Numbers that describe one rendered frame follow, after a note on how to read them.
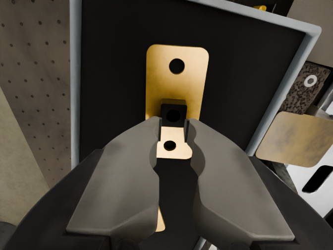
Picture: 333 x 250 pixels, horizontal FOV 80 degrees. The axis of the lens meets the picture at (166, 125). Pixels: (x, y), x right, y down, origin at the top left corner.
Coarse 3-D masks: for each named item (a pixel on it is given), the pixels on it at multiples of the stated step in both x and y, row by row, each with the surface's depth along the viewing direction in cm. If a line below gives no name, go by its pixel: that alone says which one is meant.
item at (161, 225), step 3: (159, 207) 19; (159, 210) 19; (159, 213) 19; (159, 216) 20; (162, 216) 20; (159, 219) 20; (162, 219) 20; (159, 222) 20; (162, 222) 20; (159, 225) 20; (162, 225) 20; (159, 228) 21; (162, 228) 21; (156, 231) 21
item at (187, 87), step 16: (160, 48) 12; (176, 48) 12; (192, 48) 12; (160, 64) 12; (192, 64) 12; (160, 80) 13; (176, 80) 13; (192, 80) 13; (160, 96) 13; (176, 96) 13; (192, 96) 13; (160, 112) 14; (192, 112) 14; (176, 128) 15; (160, 144) 15; (176, 144) 15
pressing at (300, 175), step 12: (324, 84) 31; (324, 96) 31; (324, 108) 31; (324, 156) 36; (288, 168) 38; (300, 168) 38; (312, 168) 38; (300, 180) 39; (324, 180) 40; (300, 192) 41; (312, 192) 41; (324, 192) 41; (312, 204) 43; (324, 204) 43; (324, 216) 45
